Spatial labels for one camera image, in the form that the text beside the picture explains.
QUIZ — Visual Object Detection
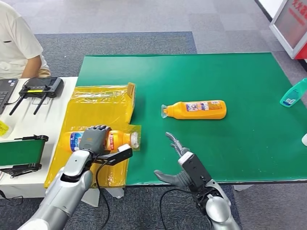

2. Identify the person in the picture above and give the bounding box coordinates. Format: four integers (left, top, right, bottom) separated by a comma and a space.
0, 0, 51, 80

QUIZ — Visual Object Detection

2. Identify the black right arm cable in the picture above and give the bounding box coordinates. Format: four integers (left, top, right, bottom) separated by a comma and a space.
160, 188, 197, 230

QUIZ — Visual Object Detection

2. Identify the white side table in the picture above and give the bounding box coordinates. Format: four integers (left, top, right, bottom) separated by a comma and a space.
0, 77, 126, 207

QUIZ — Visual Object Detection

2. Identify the yellow label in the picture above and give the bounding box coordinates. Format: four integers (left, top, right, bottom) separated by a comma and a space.
0, 120, 11, 138

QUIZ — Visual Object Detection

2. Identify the black floor cable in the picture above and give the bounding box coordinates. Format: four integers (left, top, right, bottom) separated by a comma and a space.
0, 190, 24, 204

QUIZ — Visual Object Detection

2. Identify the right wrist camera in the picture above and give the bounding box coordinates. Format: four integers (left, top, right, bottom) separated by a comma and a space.
178, 151, 213, 193

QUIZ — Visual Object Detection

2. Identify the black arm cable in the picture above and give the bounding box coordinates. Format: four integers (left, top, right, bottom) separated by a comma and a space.
95, 160, 111, 230
160, 188, 197, 230

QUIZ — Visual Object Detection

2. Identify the teal plastic bottle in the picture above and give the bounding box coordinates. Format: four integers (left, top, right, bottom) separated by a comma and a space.
280, 78, 307, 108

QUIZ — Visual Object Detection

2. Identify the yellow plastic bag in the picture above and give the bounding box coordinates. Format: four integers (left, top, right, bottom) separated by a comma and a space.
44, 83, 142, 188

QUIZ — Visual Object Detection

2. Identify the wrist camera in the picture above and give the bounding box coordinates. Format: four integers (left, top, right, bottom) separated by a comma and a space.
95, 143, 133, 166
178, 151, 213, 193

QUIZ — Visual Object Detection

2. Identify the green table mat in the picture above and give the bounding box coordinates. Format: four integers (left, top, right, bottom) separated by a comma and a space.
76, 53, 307, 185

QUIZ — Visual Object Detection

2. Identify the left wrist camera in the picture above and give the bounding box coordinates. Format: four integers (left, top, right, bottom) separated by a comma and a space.
95, 143, 133, 166

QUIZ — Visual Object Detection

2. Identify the black remote controller with antennas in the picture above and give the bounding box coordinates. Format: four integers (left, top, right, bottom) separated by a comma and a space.
9, 77, 64, 116

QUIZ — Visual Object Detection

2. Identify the red and white sign board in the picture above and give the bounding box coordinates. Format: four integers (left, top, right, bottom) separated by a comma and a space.
269, 0, 307, 60

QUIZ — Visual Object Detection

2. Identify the orange bottle with clear cap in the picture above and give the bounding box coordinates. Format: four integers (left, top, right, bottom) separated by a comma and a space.
161, 100, 227, 121
63, 130, 140, 153

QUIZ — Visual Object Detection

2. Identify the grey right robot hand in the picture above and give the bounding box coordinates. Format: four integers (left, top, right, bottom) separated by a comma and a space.
154, 131, 192, 188

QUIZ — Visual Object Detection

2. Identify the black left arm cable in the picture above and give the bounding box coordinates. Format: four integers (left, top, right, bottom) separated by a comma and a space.
95, 160, 111, 230

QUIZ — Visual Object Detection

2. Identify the black laptop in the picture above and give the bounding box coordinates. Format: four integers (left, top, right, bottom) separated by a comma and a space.
0, 79, 19, 115

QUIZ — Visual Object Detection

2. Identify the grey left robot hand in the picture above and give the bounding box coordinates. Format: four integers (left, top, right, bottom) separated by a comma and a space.
79, 125, 111, 156

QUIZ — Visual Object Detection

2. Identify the small green conveyor belt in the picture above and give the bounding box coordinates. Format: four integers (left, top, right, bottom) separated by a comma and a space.
0, 135, 49, 178

